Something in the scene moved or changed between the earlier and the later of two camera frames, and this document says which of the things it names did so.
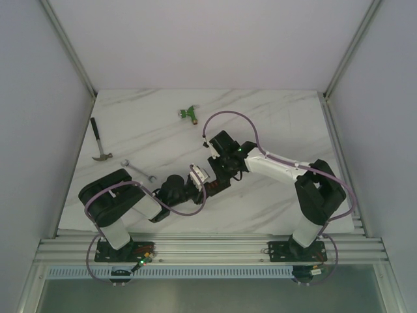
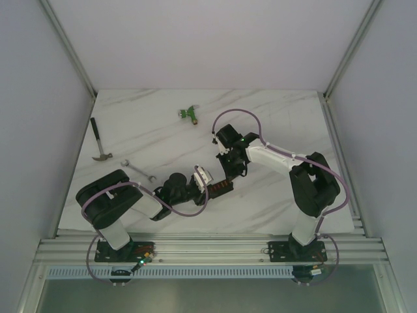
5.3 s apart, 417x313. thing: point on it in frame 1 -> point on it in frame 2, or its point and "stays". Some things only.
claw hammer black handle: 94,123 stays
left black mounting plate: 134,252 stays
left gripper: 202,193 stays
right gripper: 214,163 -> 230,173
